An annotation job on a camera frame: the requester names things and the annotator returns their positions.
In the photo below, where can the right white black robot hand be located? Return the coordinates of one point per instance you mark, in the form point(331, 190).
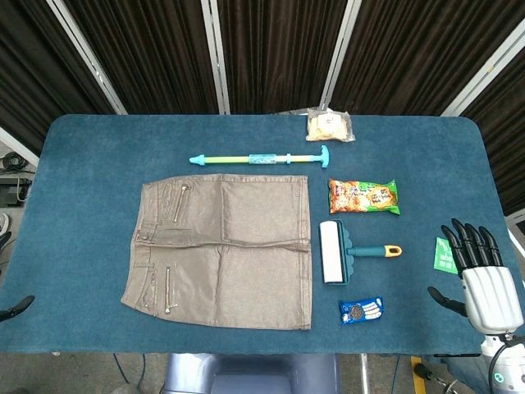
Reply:
point(488, 295)

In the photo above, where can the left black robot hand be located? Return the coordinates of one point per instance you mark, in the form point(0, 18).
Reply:
point(14, 308)

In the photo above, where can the brown zippered skirt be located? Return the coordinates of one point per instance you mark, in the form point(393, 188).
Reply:
point(229, 250)

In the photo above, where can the green tea sachet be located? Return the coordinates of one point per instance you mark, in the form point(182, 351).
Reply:
point(444, 256)

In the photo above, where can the black box on floor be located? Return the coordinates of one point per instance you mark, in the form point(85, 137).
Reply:
point(14, 191)

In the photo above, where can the blue table cloth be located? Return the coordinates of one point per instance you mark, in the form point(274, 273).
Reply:
point(82, 205)

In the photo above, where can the blue cookie packet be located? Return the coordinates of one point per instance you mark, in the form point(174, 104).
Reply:
point(361, 311)

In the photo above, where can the metal table leg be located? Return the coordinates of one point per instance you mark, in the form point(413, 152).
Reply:
point(363, 373)

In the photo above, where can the orange green snack bag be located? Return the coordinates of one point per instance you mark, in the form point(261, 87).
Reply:
point(363, 197)

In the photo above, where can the clear bag of crackers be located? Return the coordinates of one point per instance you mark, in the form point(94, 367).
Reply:
point(329, 126)

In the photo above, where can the grey-blue robot torso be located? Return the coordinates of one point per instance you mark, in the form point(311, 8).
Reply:
point(254, 375)

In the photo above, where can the cyan yellow toy water pump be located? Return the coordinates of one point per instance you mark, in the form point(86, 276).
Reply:
point(229, 159)

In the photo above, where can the white partition frame post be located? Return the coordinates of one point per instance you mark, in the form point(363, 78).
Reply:
point(88, 57)
point(484, 70)
point(338, 53)
point(216, 57)
point(18, 144)

